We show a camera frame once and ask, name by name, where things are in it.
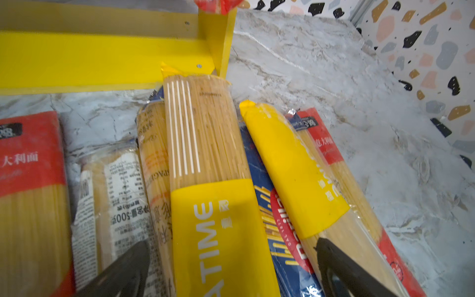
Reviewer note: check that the blue-top spaghetti bag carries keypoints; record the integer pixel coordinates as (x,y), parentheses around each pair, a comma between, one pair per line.
(298,120)

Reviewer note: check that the blue Barilla spaghetti bag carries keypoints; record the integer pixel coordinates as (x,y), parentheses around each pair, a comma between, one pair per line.
(295,275)

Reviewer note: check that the yellow Pastatime bag right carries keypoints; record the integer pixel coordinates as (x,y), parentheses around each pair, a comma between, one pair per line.
(310,197)

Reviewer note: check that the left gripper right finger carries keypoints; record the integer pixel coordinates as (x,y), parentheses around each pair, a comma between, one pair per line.
(340,276)

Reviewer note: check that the clear bag white label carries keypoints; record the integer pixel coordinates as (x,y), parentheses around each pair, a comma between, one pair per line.
(112,215)

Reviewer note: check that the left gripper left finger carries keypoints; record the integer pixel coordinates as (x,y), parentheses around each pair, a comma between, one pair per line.
(126,277)

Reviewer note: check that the red spaghetti bag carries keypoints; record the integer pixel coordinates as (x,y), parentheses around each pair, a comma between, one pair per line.
(222,7)
(36,253)
(316,134)

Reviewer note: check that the yellow shelf pink blue boards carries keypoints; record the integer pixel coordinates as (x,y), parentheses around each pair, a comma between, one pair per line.
(51,47)

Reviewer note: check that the yellow Pastatime bag tall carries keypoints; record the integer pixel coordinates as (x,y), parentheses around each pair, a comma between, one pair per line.
(220,247)

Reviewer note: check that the clear spaghetti bag Chinese text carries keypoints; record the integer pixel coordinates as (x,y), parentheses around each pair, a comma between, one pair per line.
(153,151)

